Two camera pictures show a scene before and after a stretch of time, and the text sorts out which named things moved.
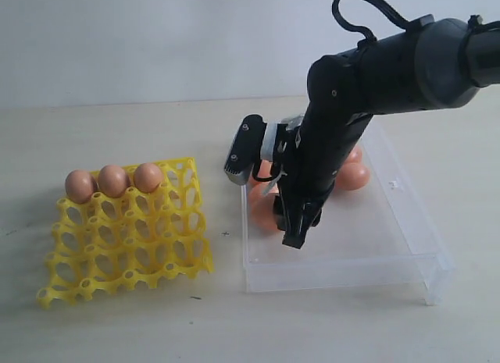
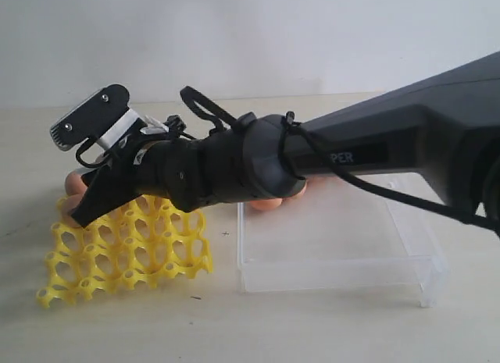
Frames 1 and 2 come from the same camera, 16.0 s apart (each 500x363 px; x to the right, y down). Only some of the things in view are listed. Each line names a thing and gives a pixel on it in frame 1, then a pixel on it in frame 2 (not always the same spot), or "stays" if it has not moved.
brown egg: x=80 y=186 stays
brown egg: x=261 y=214 -> x=70 y=202
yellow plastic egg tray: x=98 y=245 stays
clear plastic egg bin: x=377 y=236 stays
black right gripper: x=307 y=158 -> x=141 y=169
